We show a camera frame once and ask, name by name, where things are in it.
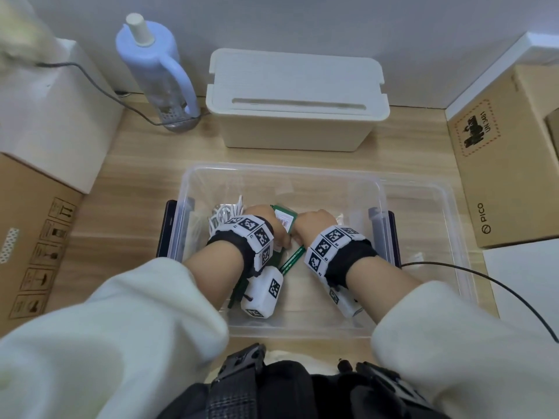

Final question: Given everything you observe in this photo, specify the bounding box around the person's right hand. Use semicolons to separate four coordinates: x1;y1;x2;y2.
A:
290;209;338;246

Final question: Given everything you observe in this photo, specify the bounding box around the person's left hand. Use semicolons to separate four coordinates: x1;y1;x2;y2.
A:
243;204;291;249

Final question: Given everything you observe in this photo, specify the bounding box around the green card packet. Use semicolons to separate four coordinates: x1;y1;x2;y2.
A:
270;204;298;234

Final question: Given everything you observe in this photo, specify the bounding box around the person's left forearm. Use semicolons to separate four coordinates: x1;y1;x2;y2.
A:
0;242;245;419

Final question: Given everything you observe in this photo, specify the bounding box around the person's right forearm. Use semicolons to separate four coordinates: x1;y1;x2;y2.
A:
346;265;559;419

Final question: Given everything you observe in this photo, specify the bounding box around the green pencil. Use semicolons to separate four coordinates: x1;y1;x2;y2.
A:
279;245;306;275

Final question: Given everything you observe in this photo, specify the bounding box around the left marker wrist band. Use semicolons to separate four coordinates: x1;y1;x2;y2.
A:
206;215;277;279

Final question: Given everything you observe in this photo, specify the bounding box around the marker wrist band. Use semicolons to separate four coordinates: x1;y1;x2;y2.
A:
304;225;378;289
206;215;277;279

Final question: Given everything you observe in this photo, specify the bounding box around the right marker wrist band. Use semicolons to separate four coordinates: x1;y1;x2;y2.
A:
304;225;378;289

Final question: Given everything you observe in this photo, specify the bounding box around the clear plastic storage bin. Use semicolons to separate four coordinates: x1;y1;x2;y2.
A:
167;163;478;341

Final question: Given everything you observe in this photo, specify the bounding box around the black chest harness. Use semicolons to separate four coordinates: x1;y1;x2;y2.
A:
156;343;450;419

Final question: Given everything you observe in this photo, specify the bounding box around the pale blue water jug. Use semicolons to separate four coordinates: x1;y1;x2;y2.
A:
115;13;201;133

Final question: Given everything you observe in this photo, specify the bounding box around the brown cardboard box black print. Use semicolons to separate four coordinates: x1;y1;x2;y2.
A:
447;64;559;249

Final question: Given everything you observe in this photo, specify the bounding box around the white flat box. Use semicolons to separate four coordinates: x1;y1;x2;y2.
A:
482;238;559;341

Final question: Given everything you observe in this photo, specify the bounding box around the brown cardboard box with symbols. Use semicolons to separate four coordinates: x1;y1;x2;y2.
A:
0;152;84;338

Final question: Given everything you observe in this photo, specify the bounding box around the white carton box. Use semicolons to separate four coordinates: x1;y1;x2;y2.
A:
0;38;125;195

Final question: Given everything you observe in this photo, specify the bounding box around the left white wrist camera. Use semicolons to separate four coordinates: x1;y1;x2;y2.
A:
240;266;284;320

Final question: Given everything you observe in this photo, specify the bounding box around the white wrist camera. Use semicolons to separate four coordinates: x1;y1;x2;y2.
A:
328;287;364;319
240;266;284;320

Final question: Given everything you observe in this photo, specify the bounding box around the white coiled cable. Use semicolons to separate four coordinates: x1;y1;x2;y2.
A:
208;195;246;237

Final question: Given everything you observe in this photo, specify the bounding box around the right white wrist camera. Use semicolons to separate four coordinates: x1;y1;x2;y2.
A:
328;287;364;319

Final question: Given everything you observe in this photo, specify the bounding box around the dark bin latch handle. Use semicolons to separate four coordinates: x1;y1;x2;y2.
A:
368;207;401;269
156;200;195;259

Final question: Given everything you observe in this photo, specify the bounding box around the white lidded cable box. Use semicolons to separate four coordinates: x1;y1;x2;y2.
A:
205;48;390;152

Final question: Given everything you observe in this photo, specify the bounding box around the black cable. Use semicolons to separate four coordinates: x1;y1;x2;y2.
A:
401;262;559;344

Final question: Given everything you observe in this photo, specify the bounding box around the grey cable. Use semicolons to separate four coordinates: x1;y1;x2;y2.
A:
36;61;193;127

